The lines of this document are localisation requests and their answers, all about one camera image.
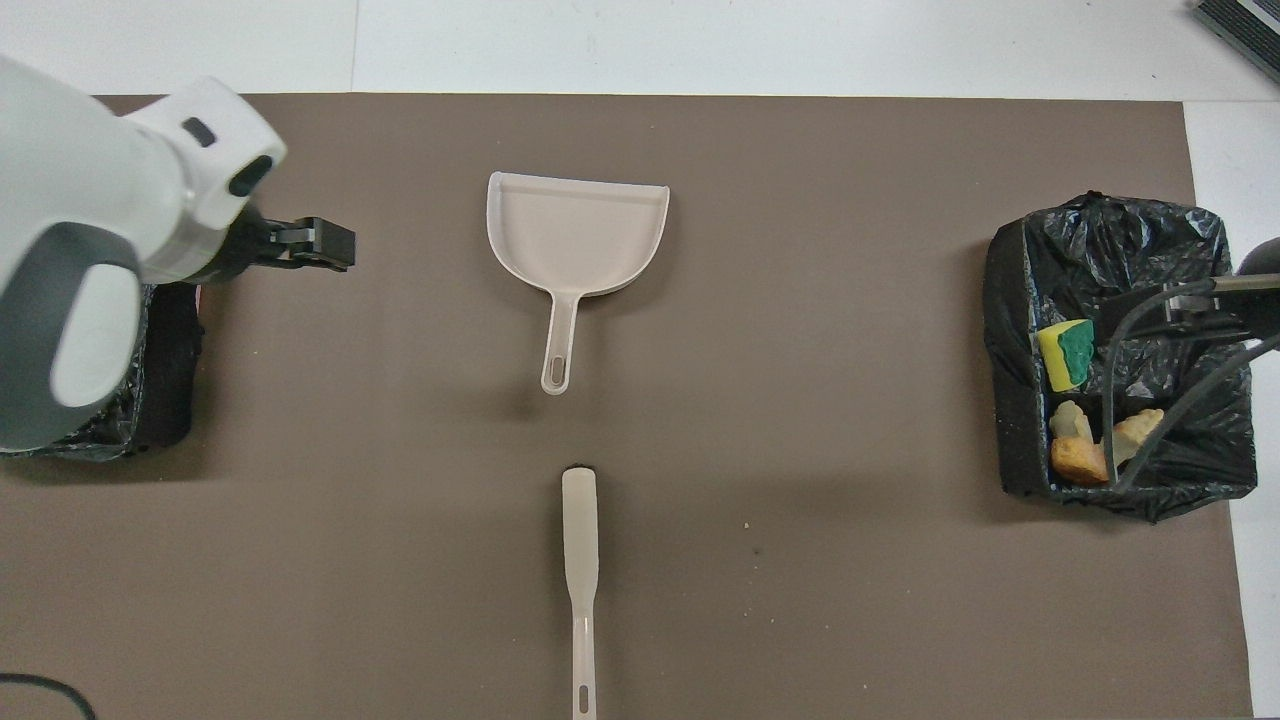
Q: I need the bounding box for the brown bread roll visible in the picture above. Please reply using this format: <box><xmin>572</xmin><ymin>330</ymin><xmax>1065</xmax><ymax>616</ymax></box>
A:
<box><xmin>1050</xmin><ymin>436</ymin><xmax>1109</xmax><ymax>487</ymax></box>

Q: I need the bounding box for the beige brush with black bristles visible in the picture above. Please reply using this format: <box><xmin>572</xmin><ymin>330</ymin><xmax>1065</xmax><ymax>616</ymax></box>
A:
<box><xmin>561</xmin><ymin>465</ymin><xmax>600</xmax><ymax>720</ymax></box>

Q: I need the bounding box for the yellow sponge with green back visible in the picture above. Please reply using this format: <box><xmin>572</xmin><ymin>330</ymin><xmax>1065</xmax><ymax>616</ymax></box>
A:
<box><xmin>1037</xmin><ymin>318</ymin><xmax>1098</xmax><ymax>393</ymax></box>

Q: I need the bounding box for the brown table mat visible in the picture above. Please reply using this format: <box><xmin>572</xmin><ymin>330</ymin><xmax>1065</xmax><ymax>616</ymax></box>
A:
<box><xmin>0</xmin><ymin>94</ymin><xmax>1253</xmax><ymax>720</ymax></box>

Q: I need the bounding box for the orange striped croissant piece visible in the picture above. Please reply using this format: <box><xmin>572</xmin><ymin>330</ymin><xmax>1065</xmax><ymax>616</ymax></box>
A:
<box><xmin>1112</xmin><ymin>407</ymin><xmax>1167</xmax><ymax>469</ymax></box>

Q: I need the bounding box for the black bag lined bin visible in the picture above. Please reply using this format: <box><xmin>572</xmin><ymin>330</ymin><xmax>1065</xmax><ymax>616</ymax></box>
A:
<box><xmin>0</xmin><ymin>282</ymin><xmax>207</xmax><ymax>463</ymax></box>
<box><xmin>982</xmin><ymin>190</ymin><xmax>1259</xmax><ymax>525</ymax></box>

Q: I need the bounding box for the dark ribbed panel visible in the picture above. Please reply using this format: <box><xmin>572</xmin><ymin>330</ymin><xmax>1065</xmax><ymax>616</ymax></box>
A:
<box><xmin>1193</xmin><ymin>0</ymin><xmax>1280</xmax><ymax>85</ymax></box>

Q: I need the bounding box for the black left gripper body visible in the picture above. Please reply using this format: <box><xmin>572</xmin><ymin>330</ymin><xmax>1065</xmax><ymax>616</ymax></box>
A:
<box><xmin>205</xmin><ymin>205</ymin><xmax>299</xmax><ymax>285</ymax></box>

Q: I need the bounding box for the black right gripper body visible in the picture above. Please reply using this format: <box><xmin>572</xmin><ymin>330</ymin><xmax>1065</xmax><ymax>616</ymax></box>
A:
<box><xmin>1237</xmin><ymin>236</ymin><xmax>1280</xmax><ymax>279</ymax></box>

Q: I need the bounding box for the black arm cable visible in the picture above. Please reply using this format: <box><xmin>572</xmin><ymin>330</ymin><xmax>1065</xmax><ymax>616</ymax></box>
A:
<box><xmin>0</xmin><ymin>672</ymin><xmax>98</xmax><ymax>720</ymax></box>
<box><xmin>1100</xmin><ymin>275</ymin><xmax>1280</xmax><ymax>493</ymax></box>

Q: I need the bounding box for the beige plastic dustpan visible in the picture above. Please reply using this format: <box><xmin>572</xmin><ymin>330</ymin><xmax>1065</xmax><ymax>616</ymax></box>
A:
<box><xmin>486</xmin><ymin>171</ymin><xmax>671</xmax><ymax>396</ymax></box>

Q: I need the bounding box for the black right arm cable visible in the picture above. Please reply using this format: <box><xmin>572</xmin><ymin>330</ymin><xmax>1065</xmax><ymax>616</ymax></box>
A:
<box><xmin>1100</xmin><ymin>275</ymin><xmax>1280</xmax><ymax>493</ymax></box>

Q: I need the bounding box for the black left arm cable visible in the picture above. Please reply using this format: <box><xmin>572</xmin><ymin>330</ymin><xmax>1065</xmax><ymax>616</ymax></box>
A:
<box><xmin>0</xmin><ymin>672</ymin><xmax>98</xmax><ymax>720</ymax></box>

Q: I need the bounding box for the pale striped croissant piece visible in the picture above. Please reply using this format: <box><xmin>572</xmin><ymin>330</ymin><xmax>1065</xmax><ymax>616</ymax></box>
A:
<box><xmin>1049</xmin><ymin>400</ymin><xmax>1095</xmax><ymax>443</ymax></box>

